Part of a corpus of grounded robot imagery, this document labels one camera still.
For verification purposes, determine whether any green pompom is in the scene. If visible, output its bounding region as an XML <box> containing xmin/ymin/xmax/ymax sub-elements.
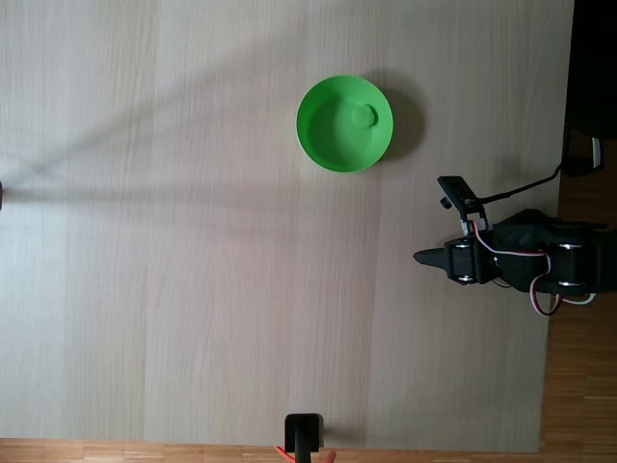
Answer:
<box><xmin>350</xmin><ymin>103</ymin><xmax>380</xmax><ymax>129</ymax></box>

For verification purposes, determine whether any green plastic bowl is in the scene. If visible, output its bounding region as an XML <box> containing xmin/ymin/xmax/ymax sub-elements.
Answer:
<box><xmin>295</xmin><ymin>74</ymin><xmax>394</xmax><ymax>174</ymax></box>

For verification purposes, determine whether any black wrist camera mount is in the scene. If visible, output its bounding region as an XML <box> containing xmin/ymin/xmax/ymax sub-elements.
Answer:
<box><xmin>437</xmin><ymin>175</ymin><xmax>490</xmax><ymax>237</ymax></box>

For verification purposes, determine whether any black camera cable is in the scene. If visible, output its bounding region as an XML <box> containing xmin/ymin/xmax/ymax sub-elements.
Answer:
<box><xmin>474</xmin><ymin>161</ymin><xmax>566</xmax><ymax>202</ymax></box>

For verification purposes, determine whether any black chair frame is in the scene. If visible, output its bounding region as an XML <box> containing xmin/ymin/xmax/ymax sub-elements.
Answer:
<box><xmin>561</xmin><ymin>123</ymin><xmax>606</xmax><ymax>177</ymax></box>

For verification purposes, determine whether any black clamp with orange handles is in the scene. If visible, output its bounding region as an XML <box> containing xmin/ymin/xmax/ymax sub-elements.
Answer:
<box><xmin>274</xmin><ymin>413</ymin><xmax>336</xmax><ymax>463</ymax></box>

